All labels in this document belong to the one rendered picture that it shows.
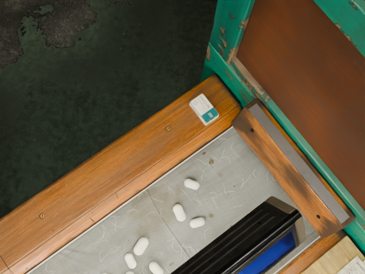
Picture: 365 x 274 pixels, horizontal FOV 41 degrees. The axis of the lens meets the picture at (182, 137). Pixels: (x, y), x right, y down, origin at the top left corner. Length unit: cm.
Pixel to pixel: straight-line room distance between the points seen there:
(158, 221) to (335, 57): 51
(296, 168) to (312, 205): 8
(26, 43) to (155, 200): 116
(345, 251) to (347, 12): 56
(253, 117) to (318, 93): 19
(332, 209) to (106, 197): 45
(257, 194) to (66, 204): 40
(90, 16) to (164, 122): 108
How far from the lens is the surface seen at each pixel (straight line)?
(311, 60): 79
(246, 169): 107
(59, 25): 206
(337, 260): 105
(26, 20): 210
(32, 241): 103
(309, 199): 98
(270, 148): 98
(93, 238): 104
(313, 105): 87
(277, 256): 72
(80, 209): 102
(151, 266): 101
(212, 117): 104
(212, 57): 108
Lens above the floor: 177
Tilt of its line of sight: 73 degrees down
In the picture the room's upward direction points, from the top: 10 degrees clockwise
